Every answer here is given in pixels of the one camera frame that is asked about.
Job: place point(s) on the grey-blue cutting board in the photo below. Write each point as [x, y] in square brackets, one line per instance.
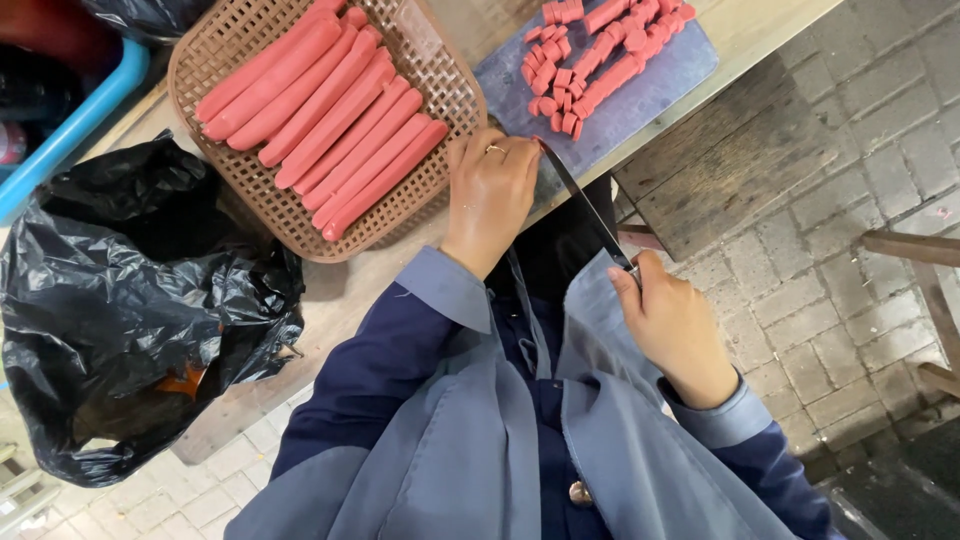
[645, 90]

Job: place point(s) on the round metal button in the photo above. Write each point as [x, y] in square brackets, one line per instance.
[579, 493]

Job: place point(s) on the person's right hand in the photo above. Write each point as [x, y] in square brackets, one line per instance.
[671, 322]

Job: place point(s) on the grey metal frame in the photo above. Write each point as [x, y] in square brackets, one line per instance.
[22, 487]

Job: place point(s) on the grey-blue vest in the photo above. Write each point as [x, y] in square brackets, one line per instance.
[465, 450]

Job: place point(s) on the row of whole pink sausages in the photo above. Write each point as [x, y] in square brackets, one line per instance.
[330, 120]

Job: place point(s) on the brown woven plastic basket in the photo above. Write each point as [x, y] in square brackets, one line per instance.
[225, 161]

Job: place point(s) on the wooden chair frame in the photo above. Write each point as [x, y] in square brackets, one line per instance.
[926, 262]

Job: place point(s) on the pile of cut sausage pieces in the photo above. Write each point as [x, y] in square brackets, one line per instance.
[592, 60]

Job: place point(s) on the person's left hand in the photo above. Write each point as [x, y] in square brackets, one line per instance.
[486, 196]

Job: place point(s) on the steel kitchen knife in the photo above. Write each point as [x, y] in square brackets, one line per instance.
[585, 201]

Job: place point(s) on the black floor mat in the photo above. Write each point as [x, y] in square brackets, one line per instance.
[900, 487]

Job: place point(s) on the orange plastic scrap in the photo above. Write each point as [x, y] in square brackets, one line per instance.
[180, 381]

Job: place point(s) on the small black plastic bag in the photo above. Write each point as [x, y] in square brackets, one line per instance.
[150, 15]

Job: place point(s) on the dark wooden bench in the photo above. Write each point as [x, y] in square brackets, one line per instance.
[720, 157]

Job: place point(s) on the blue plastic tub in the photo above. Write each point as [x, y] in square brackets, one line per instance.
[67, 131]

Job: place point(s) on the large crumpled black plastic bag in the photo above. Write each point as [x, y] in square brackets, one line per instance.
[127, 300]

